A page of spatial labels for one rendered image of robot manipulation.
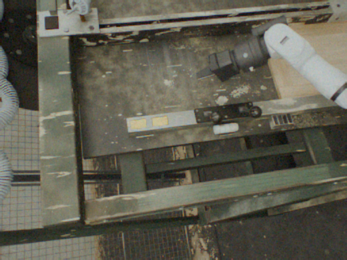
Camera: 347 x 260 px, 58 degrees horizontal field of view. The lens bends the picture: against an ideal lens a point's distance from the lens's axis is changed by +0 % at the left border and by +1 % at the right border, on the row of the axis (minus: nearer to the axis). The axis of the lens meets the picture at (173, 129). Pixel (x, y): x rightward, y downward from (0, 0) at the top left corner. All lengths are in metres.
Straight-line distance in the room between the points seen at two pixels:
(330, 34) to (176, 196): 0.88
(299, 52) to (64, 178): 0.71
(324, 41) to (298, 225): 1.59
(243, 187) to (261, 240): 1.90
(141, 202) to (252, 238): 2.07
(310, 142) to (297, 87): 0.20
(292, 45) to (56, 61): 0.70
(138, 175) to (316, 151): 0.62
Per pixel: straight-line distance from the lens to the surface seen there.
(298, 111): 1.15
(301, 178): 1.05
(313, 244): 2.59
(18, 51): 1.74
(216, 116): 0.91
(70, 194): 0.90
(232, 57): 0.94
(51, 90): 1.03
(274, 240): 2.77
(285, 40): 0.90
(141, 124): 1.00
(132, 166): 1.04
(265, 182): 1.00
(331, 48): 1.38
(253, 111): 0.95
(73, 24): 1.14
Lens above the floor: 2.18
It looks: 36 degrees down
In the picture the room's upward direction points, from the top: 85 degrees counter-clockwise
